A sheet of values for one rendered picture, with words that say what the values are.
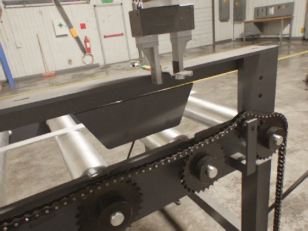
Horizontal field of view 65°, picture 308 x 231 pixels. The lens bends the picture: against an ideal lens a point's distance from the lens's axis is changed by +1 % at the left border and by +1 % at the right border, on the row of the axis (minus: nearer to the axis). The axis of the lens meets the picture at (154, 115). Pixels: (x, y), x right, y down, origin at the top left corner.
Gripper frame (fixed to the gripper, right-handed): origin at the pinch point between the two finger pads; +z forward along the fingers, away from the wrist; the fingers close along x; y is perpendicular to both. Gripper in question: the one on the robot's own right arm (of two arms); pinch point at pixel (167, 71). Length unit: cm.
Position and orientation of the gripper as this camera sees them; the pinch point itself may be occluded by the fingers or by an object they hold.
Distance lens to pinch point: 54.8
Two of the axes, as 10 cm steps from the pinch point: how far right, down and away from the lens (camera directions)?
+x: -8.6, 2.7, -4.2
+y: -4.9, -2.6, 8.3
